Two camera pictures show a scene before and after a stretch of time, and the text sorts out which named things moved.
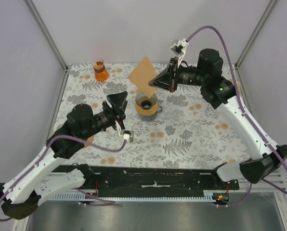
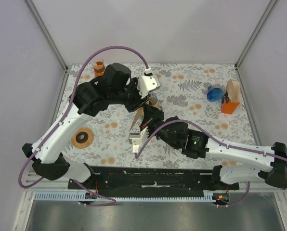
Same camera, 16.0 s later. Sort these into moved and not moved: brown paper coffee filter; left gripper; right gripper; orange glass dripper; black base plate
Moved: left gripper; brown paper coffee filter; right gripper
Not moved: orange glass dripper; black base plate
